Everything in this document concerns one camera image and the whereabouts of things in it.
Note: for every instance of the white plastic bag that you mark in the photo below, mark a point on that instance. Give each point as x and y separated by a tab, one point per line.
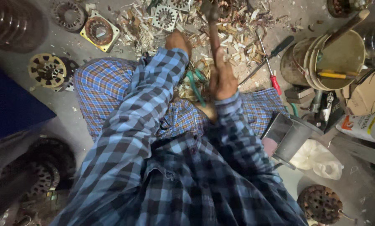
319	160

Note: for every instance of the brown cardboard piece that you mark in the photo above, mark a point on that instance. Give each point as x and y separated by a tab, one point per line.
365	91

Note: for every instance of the person's right fingers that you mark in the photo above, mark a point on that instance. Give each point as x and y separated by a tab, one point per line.
219	62

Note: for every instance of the grey square stator core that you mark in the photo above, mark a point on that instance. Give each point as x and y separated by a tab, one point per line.
165	17
179	3

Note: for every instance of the person's left hand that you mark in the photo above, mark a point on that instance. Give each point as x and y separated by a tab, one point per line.
177	40

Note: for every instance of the rusty perforated round cover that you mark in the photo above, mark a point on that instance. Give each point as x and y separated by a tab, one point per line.
319	203

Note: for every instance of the beige slotted motor cover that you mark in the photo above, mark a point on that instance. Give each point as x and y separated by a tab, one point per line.
47	69

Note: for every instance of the blue box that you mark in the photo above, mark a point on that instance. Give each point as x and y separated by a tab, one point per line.
11	103

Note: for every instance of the shiny metal box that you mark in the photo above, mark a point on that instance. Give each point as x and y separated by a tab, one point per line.
286	138

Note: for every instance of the grey metal blocks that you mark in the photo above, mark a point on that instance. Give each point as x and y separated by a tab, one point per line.
298	94

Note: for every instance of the yellow square motor stator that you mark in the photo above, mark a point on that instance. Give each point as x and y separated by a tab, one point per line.
99	30

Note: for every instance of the stack of dirty plastic buckets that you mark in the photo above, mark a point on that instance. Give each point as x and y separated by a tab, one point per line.
328	56

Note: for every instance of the dark ribbed round housing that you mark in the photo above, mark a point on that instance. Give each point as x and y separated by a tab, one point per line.
13	23

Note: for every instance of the round rusty motor stator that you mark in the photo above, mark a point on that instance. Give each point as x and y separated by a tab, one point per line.
67	14

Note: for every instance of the wooden stick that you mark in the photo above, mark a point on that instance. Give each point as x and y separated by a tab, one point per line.
344	29

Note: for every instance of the black fan motor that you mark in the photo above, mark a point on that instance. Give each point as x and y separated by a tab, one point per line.
38	171

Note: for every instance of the white printed sack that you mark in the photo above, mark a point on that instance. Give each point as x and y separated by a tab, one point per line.
365	124

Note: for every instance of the grey metal pipe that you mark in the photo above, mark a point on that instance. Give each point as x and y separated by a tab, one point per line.
316	101

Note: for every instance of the person's right hand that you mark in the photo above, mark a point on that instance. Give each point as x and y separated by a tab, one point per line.
223	80

